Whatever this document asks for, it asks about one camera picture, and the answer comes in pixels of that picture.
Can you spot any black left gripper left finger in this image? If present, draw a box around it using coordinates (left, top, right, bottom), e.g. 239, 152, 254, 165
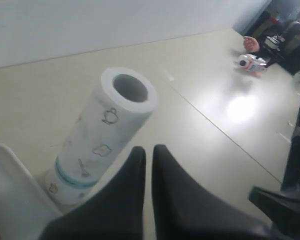
39, 146, 146, 240

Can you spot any white rectangular plastic tray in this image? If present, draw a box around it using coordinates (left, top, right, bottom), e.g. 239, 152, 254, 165
0, 143, 62, 240

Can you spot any printed white paper towel roll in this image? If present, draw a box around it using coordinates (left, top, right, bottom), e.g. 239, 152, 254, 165
45, 67, 158, 205

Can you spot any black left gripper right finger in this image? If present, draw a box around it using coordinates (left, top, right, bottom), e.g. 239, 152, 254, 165
151, 144, 275, 240

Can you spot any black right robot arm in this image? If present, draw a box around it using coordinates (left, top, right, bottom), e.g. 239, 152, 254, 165
248, 107, 300, 240

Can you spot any pink round object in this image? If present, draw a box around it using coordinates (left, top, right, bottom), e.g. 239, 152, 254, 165
243, 36, 260, 53

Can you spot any person in dark clothes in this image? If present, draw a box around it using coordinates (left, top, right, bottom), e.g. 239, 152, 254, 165
254, 20, 300, 75

